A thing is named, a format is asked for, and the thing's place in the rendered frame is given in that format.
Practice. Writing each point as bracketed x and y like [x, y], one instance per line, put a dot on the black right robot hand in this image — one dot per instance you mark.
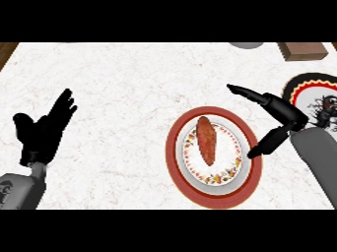
[280, 110]

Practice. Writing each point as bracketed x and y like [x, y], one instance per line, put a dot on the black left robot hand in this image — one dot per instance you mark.
[43, 131]

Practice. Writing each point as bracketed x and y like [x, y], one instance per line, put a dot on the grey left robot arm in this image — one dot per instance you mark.
[17, 192]

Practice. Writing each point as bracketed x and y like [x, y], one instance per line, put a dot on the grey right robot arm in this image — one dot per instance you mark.
[326, 167]

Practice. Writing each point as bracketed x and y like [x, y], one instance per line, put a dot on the black-rimmed dragon plate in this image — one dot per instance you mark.
[329, 108]

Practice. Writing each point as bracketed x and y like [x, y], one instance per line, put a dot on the reddish-brown sweet potato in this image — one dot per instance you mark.
[208, 139]

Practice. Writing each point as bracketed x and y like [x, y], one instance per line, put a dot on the red-rimmed floral plate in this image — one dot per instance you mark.
[214, 157]

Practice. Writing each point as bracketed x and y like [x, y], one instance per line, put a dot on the brown wooden block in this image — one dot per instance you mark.
[302, 51]

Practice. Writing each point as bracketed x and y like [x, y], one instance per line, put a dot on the grey round object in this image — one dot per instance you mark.
[246, 45]

